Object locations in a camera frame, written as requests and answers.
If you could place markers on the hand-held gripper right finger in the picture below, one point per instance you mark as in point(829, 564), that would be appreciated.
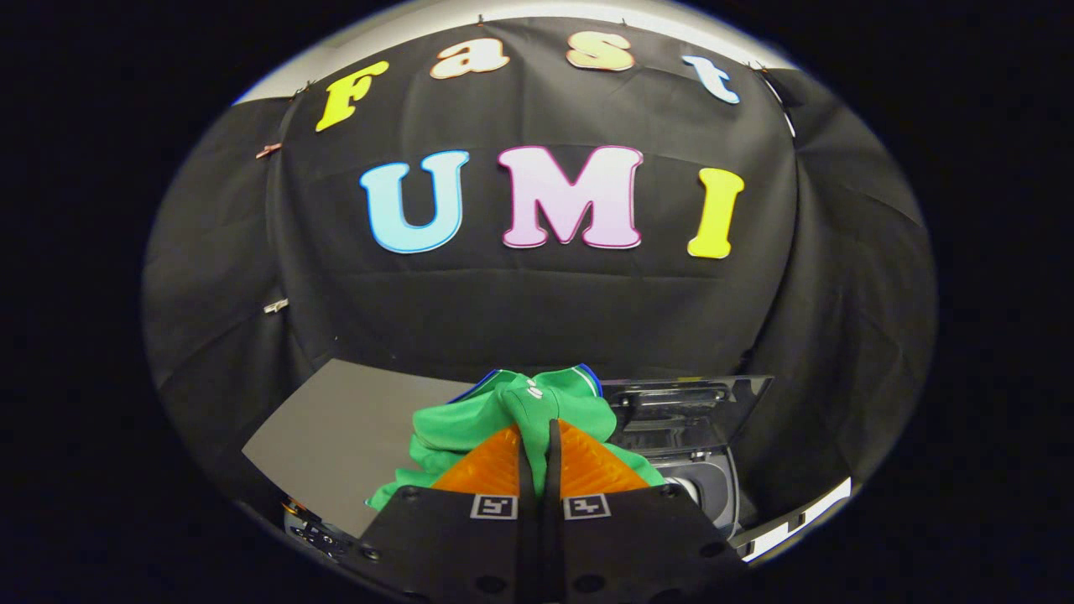
point(629, 545)

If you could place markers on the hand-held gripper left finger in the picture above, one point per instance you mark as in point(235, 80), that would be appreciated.
point(453, 545)

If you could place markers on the green polo shirt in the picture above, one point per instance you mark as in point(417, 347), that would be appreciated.
point(470, 428)

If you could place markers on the white clip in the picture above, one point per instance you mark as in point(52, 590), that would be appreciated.
point(275, 306)

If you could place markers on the orange clip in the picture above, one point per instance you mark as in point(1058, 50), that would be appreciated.
point(268, 151)

